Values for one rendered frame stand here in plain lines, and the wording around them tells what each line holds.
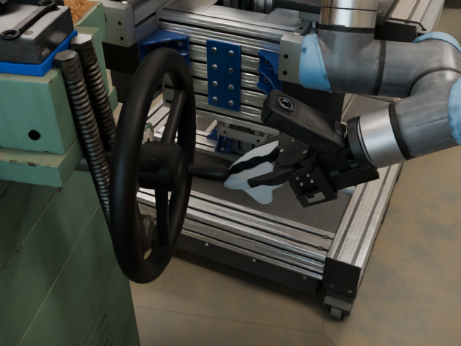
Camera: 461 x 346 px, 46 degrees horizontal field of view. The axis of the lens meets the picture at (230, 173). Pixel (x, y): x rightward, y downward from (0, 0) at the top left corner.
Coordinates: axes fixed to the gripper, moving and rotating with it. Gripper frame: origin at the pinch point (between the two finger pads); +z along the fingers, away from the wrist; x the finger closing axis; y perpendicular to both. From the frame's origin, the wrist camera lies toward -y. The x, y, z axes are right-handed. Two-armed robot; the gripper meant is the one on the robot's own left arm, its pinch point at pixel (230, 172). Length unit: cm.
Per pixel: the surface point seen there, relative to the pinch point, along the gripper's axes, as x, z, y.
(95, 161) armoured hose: -13.1, 5.6, -16.7
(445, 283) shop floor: 47, -5, 94
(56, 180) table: -18.7, 6.2, -19.4
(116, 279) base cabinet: 2.7, 39.2, 18.0
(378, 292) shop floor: 40, 11, 83
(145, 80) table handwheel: -11.8, -6.2, -22.7
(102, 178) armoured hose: -13.1, 6.7, -14.3
